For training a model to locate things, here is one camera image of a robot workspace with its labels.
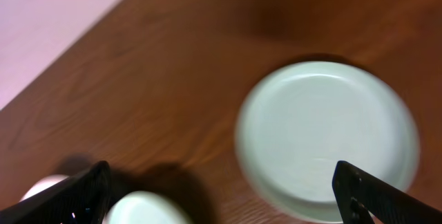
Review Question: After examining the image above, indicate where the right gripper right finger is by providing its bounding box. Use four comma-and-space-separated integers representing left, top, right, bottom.
332, 160, 441, 224

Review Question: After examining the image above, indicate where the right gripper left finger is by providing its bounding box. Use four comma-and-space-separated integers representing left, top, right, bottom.
1, 161, 111, 224

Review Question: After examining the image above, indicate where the mint plate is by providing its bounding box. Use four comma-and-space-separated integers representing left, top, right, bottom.
102, 191, 192, 224
236, 62, 420, 223

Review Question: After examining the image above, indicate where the mint plate front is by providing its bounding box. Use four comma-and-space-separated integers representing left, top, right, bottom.
236, 62, 420, 223

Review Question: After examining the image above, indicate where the white plate with stain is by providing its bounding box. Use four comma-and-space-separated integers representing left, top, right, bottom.
21, 174, 68, 201

